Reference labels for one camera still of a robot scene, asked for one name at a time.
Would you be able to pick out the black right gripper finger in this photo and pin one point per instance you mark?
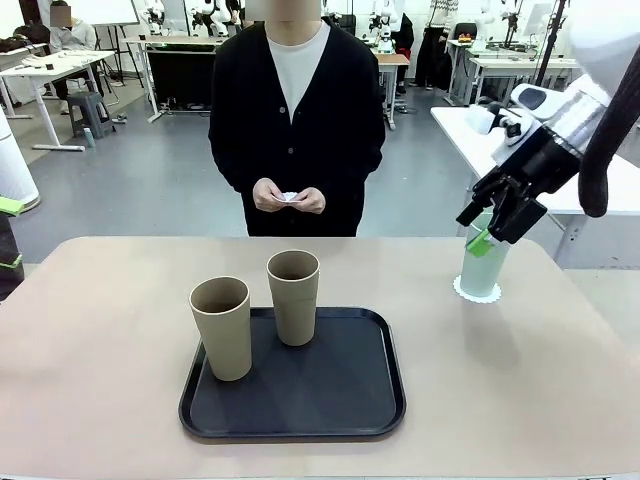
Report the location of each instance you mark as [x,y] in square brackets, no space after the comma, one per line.
[487,192]
[517,215]

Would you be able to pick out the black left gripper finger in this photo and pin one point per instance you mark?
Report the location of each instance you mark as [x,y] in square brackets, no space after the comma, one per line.
[12,261]
[9,206]

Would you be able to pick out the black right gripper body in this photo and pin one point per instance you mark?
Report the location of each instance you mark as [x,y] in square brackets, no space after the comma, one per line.
[542,165]

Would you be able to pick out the mint green cup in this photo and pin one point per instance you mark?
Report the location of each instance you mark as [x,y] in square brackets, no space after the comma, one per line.
[480,275]

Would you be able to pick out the light tan cup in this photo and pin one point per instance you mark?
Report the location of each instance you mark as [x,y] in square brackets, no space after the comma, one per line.
[222,340]

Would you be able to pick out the person's left forearm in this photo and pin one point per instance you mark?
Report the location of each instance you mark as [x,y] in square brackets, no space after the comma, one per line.
[355,170]

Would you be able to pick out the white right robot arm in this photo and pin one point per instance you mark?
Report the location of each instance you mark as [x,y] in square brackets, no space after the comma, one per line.
[600,30]

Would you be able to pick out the person's right forearm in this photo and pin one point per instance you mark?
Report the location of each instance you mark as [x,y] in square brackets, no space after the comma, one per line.
[230,170]

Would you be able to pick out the person's left hand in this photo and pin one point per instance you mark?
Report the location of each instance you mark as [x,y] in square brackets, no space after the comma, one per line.
[312,200]

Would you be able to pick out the person's right hand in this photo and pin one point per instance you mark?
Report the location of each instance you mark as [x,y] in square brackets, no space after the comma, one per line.
[265,195]

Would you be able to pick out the white air purifier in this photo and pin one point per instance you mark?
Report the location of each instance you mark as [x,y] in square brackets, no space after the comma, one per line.
[15,170]

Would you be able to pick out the large white table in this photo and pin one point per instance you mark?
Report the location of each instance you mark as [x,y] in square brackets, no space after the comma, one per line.
[460,135]

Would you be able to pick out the small teal bottle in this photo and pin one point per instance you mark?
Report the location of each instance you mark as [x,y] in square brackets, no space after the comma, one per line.
[89,137]

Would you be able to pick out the white desk with equipment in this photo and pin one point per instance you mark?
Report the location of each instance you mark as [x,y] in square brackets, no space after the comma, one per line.
[500,64]

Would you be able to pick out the grey plastic stool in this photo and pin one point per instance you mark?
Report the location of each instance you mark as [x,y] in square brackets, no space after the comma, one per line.
[90,112]

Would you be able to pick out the black tripod pole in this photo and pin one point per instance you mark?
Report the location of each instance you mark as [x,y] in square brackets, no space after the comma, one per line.
[552,40]

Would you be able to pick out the long white desk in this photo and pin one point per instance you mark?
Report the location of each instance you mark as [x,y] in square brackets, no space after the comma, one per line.
[45,65]

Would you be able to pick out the person in patterned sweater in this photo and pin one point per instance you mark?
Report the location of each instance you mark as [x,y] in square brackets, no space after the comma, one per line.
[435,45]

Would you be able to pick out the wooden top table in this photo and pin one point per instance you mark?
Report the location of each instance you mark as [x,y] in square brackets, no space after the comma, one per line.
[395,60]

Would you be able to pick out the seated person in black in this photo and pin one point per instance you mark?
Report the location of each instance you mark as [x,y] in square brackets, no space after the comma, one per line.
[405,40]

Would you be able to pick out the person in grey sweater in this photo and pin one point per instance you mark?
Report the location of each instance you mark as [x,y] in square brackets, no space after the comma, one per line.
[72,37]

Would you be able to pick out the desk with black panel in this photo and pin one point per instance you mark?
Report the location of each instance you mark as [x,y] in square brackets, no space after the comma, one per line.
[180,75]

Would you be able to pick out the whiteboard on stand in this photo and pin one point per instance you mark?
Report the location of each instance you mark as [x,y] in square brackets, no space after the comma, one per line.
[117,11]

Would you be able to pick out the white humanoid robot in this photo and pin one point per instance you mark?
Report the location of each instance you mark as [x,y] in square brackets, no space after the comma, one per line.
[215,17]
[154,15]

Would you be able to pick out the person in black cardigan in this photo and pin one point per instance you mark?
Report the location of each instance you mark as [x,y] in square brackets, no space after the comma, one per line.
[255,125]

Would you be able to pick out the black plastic tray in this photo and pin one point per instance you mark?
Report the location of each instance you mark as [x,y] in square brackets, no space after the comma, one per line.
[310,390]

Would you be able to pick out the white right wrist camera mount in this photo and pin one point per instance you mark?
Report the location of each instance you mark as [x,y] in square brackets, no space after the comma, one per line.
[500,122]

